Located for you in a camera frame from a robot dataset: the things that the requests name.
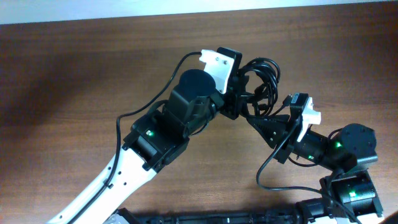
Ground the right camera cable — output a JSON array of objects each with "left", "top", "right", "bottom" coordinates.
[{"left": 256, "top": 121, "right": 363, "bottom": 224}]

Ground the black cable bundle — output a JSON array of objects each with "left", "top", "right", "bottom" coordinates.
[{"left": 238, "top": 57, "right": 293, "bottom": 118}]

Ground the left camera cable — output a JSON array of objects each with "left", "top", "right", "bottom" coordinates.
[{"left": 67, "top": 51, "right": 203, "bottom": 224}]

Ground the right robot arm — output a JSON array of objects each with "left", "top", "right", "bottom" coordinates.
[{"left": 248, "top": 118, "right": 384, "bottom": 223}]

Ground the camera cable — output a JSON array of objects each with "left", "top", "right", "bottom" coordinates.
[
  {"left": 256, "top": 121, "right": 363, "bottom": 224},
  {"left": 67, "top": 51, "right": 203, "bottom": 224}
]

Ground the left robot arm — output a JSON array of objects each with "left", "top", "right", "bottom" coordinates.
[{"left": 49, "top": 69, "right": 249, "bottom": 223}]

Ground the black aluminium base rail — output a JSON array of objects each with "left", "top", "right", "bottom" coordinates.
[{"left": 104, "top": 208, "right": 305, "bottom": 224}]

